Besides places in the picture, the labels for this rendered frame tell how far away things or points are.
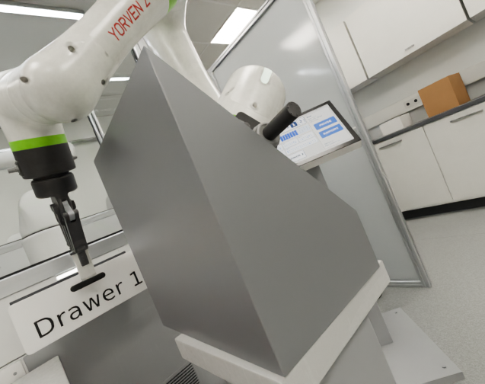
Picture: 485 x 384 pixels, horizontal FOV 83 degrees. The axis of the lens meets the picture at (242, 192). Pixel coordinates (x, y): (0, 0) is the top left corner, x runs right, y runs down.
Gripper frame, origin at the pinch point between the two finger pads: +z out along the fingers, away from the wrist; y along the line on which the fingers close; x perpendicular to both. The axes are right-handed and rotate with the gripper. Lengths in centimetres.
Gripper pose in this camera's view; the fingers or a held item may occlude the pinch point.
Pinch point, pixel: (84, 263)
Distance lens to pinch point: 71.8
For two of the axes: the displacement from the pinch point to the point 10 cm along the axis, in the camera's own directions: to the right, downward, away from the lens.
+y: 6.9, 0.9, -7.1
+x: 7.0, -3.1, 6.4
